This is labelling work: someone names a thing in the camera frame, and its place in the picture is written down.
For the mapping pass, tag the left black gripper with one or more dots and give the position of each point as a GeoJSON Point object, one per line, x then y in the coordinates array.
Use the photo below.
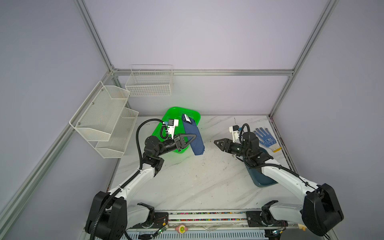
{"type": "Point", "coordinates": [182, 145]}

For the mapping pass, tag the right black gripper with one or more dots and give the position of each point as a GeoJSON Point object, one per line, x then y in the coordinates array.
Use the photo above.
{"type": "Point", "coordinates": [225, 142]}

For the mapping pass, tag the dark blue paper napkin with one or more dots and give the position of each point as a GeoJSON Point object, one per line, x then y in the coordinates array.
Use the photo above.
{"type": "Point", "coordinates": [194, 135]}

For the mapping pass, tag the silver metal spoon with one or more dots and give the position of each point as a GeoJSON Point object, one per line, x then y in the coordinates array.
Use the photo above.
{"type": "Point", "coordinates": [187, 119]}

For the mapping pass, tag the dark teal plastic tray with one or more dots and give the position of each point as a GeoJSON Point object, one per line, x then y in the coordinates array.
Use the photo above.
{"type": "Point", "coordinates": [252, 161]}

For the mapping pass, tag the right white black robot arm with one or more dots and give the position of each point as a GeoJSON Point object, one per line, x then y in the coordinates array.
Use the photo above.
{"type": "Point", "coordinates": [319, 209]}

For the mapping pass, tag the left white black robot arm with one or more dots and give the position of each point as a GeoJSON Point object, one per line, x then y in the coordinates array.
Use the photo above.
{"type": "Point", "coordinates": [111, 214]}

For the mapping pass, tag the blue white work glove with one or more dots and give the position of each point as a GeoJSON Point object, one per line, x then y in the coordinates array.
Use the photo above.
{"type": "Point", "coordinates": [267, 140]}

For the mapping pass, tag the white mesh two-tier shelf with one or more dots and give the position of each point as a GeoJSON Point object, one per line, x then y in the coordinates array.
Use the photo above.
{"type": "Point", "coordinates": [105, 121]}

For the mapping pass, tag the pink green round toy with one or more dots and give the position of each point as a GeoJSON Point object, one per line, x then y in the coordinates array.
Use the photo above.
{"type": "Point", "coordinates": [181, 229]}

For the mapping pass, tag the yellow toy figure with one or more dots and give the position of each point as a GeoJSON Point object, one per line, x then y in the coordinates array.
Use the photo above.
{"type": "Point", "coordinates": [302, 227]}

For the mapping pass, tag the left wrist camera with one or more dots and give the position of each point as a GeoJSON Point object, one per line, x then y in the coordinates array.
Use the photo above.
{"type": "Point", "coordinates": [171, 125]}

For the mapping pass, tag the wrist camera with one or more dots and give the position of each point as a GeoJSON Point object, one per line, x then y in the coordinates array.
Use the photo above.
{"type": "Point", "coordinates": [171, 125]}
{"type": "Point", "coordinates": [235, 131]}

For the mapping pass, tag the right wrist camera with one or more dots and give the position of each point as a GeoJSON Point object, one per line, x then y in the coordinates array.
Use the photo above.
{"type": "Point", "coordinates": [235, 131]}

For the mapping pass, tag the white wire wall basket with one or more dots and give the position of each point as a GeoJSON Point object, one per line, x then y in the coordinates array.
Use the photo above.
{"type": "Point", "coordinates": [150, 80]}

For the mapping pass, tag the aluminium front rail frame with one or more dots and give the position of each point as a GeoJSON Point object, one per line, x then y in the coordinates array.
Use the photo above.
{"type": "Point", "coordinates": [209, 221]}

